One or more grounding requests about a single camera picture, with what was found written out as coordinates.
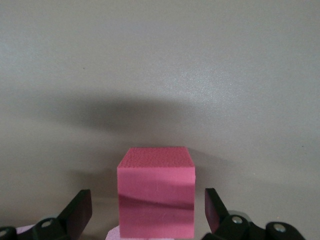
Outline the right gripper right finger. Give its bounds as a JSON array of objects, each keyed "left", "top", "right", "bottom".
[{"left": 199, "top": 187, "right": 305, "bottom": 240}]

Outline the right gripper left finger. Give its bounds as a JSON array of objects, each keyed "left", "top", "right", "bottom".
[{"left": 0, "top": 189, "right": 93, "bottom": 240}]

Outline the red foam cube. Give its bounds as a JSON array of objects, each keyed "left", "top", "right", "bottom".
[{"left": 116, "top": 146, "right": 195, "bottom": 238}]

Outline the brown table cover sheet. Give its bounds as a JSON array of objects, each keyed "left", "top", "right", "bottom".
[{"left": 0, "top": 0, "right": 320, "bottom": 240}]

